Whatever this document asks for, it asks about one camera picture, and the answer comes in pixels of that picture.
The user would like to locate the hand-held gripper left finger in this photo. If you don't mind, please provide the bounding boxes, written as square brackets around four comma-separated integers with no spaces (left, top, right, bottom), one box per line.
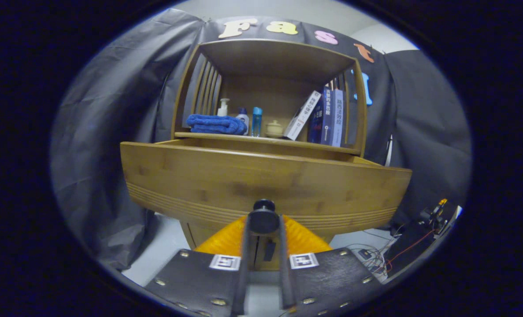
[145,215,252,317]

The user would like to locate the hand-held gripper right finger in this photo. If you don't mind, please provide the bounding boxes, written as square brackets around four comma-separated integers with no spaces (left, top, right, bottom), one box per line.
[278,214,383,311]

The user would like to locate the black round drawer knob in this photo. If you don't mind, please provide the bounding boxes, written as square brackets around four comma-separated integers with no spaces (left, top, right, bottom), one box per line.
[248,199,281,235]

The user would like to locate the wooden drawer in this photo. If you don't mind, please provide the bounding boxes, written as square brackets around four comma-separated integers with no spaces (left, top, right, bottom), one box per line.
[120,139,412,232]

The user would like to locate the wooden cabinet door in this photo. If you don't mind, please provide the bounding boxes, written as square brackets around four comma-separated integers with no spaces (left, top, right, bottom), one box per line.
[257,233,337,270]
[181,220,257,270]

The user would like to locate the wooden countertop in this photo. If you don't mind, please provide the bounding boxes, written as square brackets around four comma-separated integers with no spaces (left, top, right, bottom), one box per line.
[174,131,361,155]

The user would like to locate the wooden cabinet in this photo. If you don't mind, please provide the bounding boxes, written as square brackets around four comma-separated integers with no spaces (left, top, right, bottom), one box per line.
[171,39,367,271]

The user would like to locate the black device with orange part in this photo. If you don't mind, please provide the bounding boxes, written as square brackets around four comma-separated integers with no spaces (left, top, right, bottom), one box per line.
[385,198,458,276]

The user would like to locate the beige lidded teacup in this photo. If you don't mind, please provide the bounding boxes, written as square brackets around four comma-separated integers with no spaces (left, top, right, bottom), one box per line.
[266,120,284,139]

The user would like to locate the blue folded towel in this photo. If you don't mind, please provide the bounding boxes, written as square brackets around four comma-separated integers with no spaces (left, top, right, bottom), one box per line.
[186,114,248,136]

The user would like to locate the dark blue book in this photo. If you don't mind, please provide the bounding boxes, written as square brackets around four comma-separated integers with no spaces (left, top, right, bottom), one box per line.
[309,88,333,145]

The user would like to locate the pale blue book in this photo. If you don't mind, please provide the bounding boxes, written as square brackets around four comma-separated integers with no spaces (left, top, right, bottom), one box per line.
[330,89,345,147]

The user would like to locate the white book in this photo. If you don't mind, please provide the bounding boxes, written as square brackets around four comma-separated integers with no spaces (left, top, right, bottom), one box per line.
[283,91,322,141]

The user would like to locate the clear blue bottle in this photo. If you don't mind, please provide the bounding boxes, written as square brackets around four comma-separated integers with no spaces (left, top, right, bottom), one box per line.
[251,107,263,137]

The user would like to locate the white bottle with blue cap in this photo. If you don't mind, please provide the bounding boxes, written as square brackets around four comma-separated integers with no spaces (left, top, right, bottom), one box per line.
[236,108,250,135]

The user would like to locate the black backdrop cloth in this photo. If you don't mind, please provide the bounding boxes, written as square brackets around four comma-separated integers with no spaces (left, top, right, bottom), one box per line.
[50,8,472,271]

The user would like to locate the tangled thin cables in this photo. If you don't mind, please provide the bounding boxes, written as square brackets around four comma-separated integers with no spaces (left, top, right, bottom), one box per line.
[345,229,392,282]

